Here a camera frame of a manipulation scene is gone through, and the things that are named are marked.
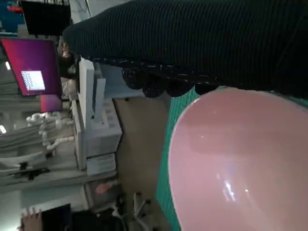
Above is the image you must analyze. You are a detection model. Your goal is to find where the white jointed model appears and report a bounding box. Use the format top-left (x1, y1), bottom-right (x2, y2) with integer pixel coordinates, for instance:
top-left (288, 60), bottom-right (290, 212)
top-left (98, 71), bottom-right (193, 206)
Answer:
top-left (26, 111), bottom-right (76, 150)

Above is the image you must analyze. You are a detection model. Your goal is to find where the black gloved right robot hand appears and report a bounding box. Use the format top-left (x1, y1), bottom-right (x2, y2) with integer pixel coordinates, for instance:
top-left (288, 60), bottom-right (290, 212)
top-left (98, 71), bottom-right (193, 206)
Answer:
top-left (62, 0), bottom-right (308, 102)

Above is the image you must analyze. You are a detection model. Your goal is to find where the white cabinet with vents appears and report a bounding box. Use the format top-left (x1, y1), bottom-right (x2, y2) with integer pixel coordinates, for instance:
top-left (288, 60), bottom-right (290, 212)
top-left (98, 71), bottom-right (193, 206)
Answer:
top-left (72, 57), bottom-right (124, 172)

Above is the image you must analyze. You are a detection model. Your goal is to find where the black monitor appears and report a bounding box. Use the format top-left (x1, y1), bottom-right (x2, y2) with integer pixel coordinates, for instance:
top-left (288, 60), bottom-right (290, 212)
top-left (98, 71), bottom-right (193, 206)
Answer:
top-left (20, 0), bottom-right (72, 36)

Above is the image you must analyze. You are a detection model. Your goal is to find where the monitor with purple screen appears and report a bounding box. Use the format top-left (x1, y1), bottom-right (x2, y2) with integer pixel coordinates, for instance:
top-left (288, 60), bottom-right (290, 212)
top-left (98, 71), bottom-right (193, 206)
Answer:
top-left (0, 37), bottom-right (63, 97)

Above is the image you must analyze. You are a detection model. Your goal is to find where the person's hand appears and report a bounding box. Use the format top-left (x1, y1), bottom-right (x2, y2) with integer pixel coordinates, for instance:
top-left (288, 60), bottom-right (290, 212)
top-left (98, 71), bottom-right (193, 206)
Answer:
top-left (21, 206), bottom-right (43, 231)

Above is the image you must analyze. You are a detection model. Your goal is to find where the pink bowl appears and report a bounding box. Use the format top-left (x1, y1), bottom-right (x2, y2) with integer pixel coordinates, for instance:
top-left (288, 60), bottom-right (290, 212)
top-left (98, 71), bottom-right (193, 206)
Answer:
top-left (167, 86), bottom-right (308, 231)

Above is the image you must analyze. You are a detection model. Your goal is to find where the person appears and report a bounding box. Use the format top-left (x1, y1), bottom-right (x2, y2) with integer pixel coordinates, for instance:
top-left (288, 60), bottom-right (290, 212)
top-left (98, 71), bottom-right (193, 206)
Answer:
top-left (57, 36), bottom-right (81, 100)

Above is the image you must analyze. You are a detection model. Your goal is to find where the green cutting mat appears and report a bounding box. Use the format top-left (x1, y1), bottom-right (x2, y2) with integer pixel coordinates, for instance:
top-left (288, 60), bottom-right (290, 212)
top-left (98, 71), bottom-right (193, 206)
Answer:
top-left (155, 88), bottom-right (308, 231)

